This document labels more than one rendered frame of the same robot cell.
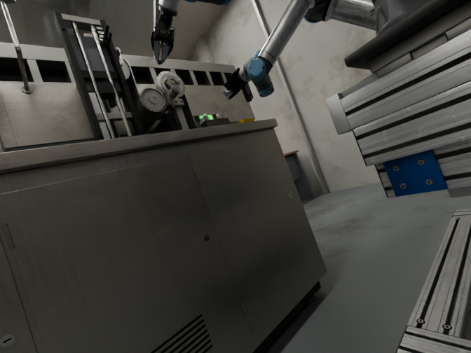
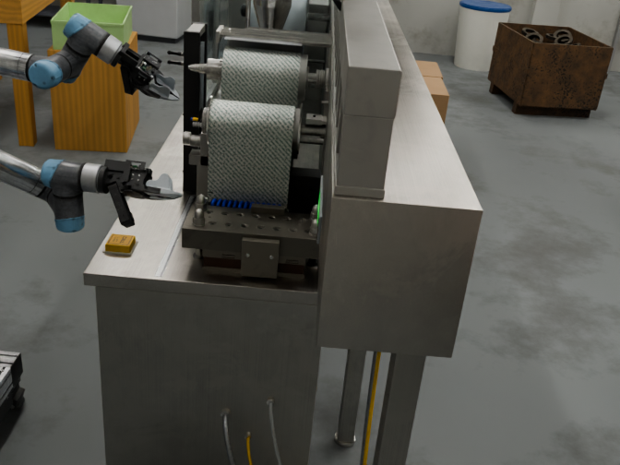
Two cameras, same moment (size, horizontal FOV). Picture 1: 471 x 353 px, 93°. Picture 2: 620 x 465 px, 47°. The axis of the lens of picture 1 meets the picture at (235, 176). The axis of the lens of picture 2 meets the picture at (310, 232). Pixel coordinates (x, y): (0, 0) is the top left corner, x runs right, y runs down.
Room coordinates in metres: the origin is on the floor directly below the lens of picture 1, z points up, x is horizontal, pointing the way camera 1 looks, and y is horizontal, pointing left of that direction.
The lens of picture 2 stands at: (2.60, -1.19, 1.91)
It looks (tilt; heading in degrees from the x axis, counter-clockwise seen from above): 27 degrees down; 129
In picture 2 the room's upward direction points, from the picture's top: 5 degrees clockwise
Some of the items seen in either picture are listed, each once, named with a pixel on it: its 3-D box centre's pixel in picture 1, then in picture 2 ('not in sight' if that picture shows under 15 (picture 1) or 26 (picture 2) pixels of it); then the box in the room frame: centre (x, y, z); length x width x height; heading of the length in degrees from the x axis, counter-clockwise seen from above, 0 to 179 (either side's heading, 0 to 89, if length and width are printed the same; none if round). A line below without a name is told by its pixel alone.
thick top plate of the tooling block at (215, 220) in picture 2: (202, 137); (257, 231); (1.37, 0.11, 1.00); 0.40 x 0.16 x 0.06; 40
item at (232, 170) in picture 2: (181, 118); (248, 176); (1.26, 0.18, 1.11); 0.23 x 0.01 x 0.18; 40
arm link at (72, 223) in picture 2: (263, 82); (67, 207); (1.03, -0.27, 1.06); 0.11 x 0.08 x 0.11; 163
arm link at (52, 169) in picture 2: (256, 64); (65, 175); (1.04, -0.27, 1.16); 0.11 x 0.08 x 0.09; 34
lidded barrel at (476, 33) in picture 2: not in sight; (480, 35); (-1.42, 6.67, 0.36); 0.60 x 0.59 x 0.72; 38
